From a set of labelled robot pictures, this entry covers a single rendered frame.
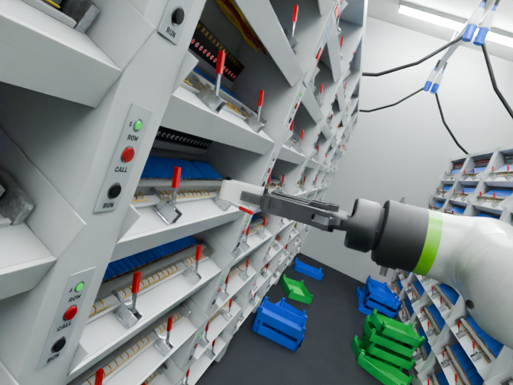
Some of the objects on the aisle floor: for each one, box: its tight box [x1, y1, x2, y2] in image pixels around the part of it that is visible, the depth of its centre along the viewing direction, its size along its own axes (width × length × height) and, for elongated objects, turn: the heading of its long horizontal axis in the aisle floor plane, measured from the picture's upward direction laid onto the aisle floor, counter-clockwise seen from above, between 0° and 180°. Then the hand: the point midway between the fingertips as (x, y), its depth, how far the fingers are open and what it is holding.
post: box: [0, 0, 206, 385], centre depth 45 cm, size 20×9×175 cm, turn 5°
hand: (244, 193), depth 58 cm, fingers open, 3 cm apart
